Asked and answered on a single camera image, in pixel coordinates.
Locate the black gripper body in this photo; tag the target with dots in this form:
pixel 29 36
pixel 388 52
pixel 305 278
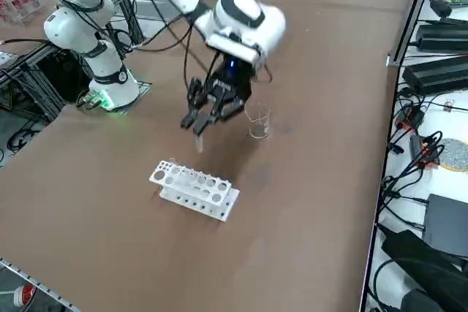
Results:
pixel 230 82

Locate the clear glass test tube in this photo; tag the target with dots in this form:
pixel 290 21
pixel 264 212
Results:
pixel 200 144
pixel 172 161

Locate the clear glass beaker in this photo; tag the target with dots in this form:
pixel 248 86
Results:
pixel 259 125

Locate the white test tube rack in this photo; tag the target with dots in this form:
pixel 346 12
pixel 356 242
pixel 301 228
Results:
pixel 231 200

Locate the orange black connector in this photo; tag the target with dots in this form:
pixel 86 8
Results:
pixel 411 116

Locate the black device with orange plug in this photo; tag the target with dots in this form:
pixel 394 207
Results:
pixel 418 147

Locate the black power adapter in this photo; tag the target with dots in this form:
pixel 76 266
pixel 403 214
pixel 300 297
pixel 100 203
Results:
pixel 435 74
pixel 442 34

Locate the small black adapter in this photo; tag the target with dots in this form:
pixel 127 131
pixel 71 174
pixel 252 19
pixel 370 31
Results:
pixel 440 8

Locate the round silver disc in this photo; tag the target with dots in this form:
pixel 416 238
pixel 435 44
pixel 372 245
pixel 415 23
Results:
pixel 455 155

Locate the white bottle with red label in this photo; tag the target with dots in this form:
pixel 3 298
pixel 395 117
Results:
pixel 25 295

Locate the black fabric bag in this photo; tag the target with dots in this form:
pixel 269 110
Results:
pixel 420 264

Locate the dark grey flat box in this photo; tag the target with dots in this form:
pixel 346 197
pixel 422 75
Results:
pixel 448 224

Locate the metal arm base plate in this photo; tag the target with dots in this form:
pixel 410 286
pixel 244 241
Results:
pixel 144 89

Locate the black metal frame rack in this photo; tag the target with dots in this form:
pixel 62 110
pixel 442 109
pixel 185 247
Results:
pixel 55 71

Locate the aluminium frame post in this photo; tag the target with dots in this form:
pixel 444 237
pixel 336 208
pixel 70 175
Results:
pixel 413 12

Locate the aluminium table rail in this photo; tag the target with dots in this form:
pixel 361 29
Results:
pixel 36 283

